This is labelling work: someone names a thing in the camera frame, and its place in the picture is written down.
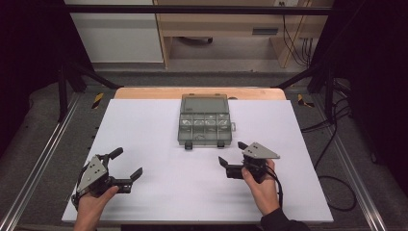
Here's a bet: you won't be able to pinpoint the black metal frame stand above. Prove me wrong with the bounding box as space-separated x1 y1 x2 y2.
57 59 123 123
272 61 336 123

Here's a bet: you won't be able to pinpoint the grey clear plastic organizer box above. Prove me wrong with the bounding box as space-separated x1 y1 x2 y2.
177 92 238 152

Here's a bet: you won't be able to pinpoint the white table cover board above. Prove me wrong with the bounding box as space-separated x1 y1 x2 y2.
61 97 335 224

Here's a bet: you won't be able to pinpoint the black floor cable bundle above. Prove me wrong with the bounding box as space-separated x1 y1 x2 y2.
300 95 352 134

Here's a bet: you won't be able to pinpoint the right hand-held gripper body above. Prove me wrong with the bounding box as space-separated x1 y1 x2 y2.
225 141 281 185

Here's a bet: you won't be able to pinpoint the white cabinet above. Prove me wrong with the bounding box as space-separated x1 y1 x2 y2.
64 0 165 64

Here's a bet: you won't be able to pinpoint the black hanging wall cables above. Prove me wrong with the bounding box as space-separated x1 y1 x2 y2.
281 13 314 68

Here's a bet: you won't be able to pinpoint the wooden table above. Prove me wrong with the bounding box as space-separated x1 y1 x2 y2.
114 86 287 101

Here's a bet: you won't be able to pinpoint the person's right hand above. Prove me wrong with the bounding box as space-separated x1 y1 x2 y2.
241 158 281 217

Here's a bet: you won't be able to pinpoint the right yellow-handled clamp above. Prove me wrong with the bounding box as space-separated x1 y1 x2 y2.
296 93 316 109

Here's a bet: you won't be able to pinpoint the black curtain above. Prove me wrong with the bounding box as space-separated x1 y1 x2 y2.
309 0 408 196
0 0 94 158

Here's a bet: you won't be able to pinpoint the black looped floor cable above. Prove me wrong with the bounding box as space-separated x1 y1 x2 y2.
313 105 358 213

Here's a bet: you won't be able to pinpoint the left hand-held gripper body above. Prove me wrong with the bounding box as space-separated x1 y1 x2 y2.
71 154 134 206

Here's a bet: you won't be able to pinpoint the person's left hand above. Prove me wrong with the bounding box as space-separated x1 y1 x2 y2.
76 185 120 225

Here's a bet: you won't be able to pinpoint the light wooden desk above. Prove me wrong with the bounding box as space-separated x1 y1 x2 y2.
153 0 335 69

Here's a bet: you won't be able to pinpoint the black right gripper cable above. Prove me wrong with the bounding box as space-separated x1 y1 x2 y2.
264 166 285 210

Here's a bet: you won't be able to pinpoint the aluminium floor rail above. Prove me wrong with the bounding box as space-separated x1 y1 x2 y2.
0 92 82 231
312 94 389 231

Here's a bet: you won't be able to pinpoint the black horizontal frame bar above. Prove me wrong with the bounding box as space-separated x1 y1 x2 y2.
64 4 335 16

